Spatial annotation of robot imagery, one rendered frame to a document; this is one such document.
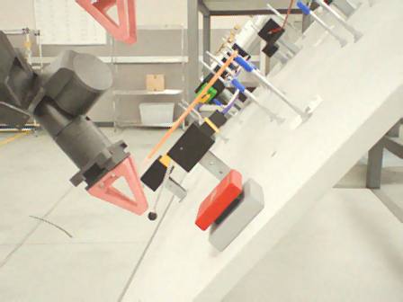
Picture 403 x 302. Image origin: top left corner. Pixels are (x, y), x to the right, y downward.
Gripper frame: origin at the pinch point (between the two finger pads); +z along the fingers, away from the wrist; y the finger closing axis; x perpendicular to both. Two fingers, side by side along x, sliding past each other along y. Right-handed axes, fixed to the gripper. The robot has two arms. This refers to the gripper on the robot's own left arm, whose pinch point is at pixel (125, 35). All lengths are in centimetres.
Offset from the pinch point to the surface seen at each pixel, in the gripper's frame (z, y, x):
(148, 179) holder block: 22.8, 32.0, 13.8
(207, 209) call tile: 20.3, -23.5, -3.8
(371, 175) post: 58, 86, -40
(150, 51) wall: -97, 741, 90
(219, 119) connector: 15.1, -1.1, -6.7
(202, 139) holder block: 16.7, -2.0, -3.7
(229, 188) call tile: 19.3, -23.7, -6.3
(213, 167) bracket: 20.8, -0.9, -3.4
